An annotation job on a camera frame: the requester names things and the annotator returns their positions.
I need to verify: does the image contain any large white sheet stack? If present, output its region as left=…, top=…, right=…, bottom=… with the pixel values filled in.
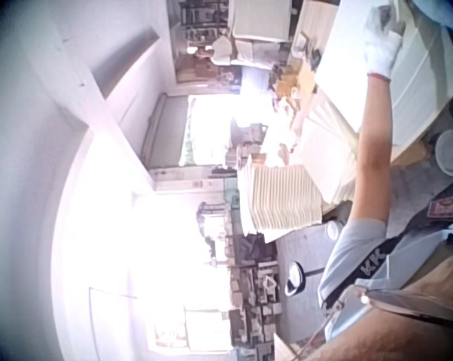
left=313, top=0, right=453, bottom=152

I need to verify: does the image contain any white cabinet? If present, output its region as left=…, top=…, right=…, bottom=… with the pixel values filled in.
left=229, top=0, right=292, bottom=43

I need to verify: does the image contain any black and white round object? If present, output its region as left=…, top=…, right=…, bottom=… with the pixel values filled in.
left=284, top=260, right=307, bottom=296

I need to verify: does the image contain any stack of ribbed cream sheets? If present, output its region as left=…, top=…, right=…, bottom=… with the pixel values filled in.
left=236, top=161, right=324, bottom=235

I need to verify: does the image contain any blue cloth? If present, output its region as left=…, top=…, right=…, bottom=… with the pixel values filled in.
left=416, top=0, right=453, bottom=32

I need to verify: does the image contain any heap of yellow brown items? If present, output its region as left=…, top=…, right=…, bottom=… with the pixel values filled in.
left=269, top=62, right=319, bottom=115

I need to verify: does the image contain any stack of white boards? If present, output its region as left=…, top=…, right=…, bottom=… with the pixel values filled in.
left=299, top=98, right=363, bottom=205

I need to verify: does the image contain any person's left hand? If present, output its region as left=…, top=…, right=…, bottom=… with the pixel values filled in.
left=363, top=5, right=406, bottom=80

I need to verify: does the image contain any small white cup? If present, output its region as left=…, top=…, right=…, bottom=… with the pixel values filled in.
left=324, top=219, right=345, bottom=241

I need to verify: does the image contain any cluttered dark shelf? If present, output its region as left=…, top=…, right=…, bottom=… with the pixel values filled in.
left=227, top=232, right=281, bottom=359

